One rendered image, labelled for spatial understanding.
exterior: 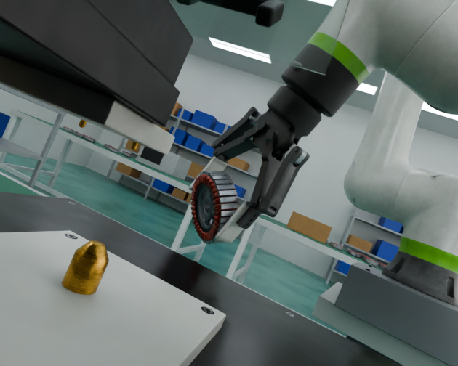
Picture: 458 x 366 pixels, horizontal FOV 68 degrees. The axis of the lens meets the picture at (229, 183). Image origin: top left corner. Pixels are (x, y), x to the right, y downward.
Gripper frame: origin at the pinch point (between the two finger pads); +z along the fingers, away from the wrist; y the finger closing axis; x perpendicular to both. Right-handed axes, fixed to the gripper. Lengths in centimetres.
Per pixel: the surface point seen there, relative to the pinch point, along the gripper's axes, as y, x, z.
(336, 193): 333, -537, 26
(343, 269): 215, -529, 112
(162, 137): -22.9, 26.6, -12.5
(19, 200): -3.1, 24.9, 7.0
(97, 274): -22.7, 24.7, -3.6
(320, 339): -25.4, 2.3, -3.2
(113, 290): -22.3, 22.8, -2.2
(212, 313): -24.1, 16.0, -3.2
